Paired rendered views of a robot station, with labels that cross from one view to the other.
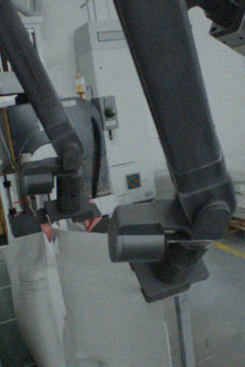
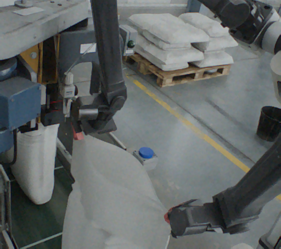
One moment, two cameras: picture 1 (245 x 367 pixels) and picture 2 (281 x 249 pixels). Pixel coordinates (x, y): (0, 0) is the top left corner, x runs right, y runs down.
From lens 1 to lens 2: 48 cm
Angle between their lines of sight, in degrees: 25
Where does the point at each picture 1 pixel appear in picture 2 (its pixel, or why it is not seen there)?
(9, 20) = (111, 16)
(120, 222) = (190, 221)
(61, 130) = (117, 87)
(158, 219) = (209, 220)
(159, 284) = not seen: hidden behind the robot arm
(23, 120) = (70, 44)
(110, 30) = not seen: outside the picture
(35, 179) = (86, 112)
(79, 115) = not seen: hidden behind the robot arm
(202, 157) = (253, 213)
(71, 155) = (118, 103)
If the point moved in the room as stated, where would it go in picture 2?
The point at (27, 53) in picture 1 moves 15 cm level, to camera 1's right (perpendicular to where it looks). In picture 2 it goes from (114, 38) to (173, 43)
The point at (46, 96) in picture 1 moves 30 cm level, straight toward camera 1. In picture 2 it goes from (115, 65) to (163, 132)
